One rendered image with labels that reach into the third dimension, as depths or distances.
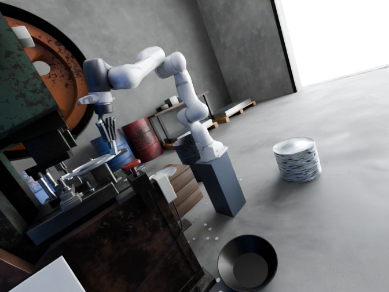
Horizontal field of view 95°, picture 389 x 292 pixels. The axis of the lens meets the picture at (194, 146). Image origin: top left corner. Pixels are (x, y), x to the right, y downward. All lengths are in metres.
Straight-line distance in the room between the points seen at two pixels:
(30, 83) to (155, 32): 4.72
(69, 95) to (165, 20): 4.59
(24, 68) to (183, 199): 1.28
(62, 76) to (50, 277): 1.08
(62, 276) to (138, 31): 4.95
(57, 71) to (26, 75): 0.60
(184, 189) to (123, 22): 4.36
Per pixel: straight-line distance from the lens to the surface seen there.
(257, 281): 1.09
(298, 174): 1.55
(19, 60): 0.89
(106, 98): 0.86
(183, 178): 1.58
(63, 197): 0.81
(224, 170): 1.27
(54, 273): 0.84
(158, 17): 5.68
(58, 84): 1.45
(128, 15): 5.37
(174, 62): 1.12
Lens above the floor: 0.89
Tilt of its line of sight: 15 degrees down
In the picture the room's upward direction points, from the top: 24 degrees counter-clockwise
